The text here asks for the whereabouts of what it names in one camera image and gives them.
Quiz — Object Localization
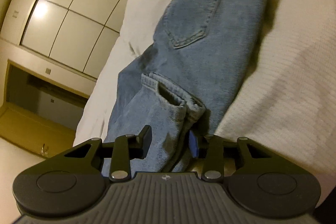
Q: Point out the blue denim jeans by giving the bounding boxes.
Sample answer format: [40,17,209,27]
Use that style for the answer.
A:
[105,0,266,173]

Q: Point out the white duvet on bed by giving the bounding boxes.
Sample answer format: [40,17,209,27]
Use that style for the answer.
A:
[74,0,335,200]

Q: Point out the yellow wooden door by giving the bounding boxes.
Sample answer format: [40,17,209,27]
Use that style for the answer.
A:
[1,60,88,158]

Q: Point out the white wardrobe with panels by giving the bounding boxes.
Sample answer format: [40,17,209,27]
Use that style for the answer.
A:
[1,0,127,78]

